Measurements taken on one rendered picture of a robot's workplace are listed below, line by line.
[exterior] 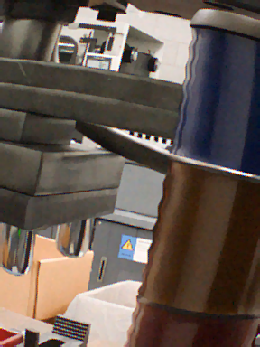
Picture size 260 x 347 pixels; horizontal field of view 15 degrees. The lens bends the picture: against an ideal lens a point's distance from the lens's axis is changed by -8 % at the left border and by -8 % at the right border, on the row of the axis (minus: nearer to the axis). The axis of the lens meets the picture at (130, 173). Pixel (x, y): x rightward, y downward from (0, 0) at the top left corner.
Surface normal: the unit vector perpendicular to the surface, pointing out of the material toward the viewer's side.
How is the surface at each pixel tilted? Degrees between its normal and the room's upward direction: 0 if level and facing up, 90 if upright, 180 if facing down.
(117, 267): 90
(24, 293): 83
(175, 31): 90
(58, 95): 90
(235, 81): 104
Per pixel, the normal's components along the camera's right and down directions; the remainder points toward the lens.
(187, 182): -0.70, -0.37
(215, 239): -0.20, -0.24
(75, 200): 0.96, 0.21
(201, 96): -0.80, 0.11
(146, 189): -0.25, 0.00
